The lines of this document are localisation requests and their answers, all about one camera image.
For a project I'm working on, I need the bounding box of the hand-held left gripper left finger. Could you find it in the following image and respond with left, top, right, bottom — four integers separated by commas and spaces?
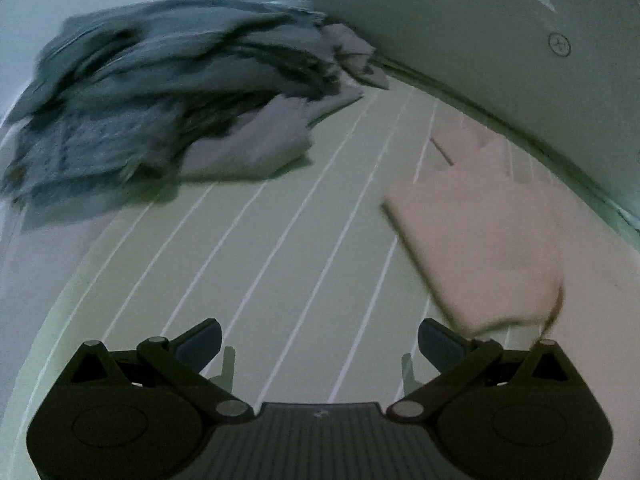
64, 317, 255, 425

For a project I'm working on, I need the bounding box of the round screw cap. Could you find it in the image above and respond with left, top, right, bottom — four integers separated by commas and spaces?
547, 31, 572, 57

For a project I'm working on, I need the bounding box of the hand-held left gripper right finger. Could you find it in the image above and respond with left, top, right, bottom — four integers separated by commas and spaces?
386, 317, 577, 425

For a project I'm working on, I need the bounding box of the folded pink garment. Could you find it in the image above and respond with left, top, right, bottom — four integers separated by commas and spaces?
382, 127, 568, 338

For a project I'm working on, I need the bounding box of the white furniture panel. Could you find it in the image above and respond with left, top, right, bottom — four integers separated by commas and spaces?
295, 0, 640, 248

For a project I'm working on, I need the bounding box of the grey lavender garment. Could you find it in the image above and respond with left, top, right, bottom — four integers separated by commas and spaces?
175, 22, 391, 183

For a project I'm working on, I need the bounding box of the blue denim garment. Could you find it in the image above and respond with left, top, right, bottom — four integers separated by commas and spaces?
1, 0, 341, 228

